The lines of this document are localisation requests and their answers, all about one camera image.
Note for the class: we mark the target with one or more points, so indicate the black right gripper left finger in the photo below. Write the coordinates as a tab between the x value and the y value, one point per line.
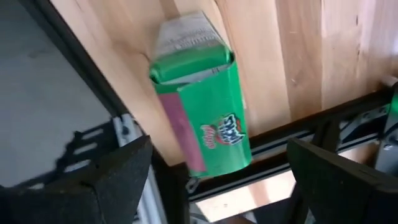
77	202

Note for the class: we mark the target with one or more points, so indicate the green Apple Jacks cereal box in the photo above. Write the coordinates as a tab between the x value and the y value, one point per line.
211	102

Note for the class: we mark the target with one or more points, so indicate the black slotted metal bracket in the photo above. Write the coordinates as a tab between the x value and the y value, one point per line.
77	146

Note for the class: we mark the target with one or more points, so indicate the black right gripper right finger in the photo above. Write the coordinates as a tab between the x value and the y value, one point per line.
342	193

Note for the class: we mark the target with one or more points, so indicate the black-framed wooden shelf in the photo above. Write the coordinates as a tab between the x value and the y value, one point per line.
280	62

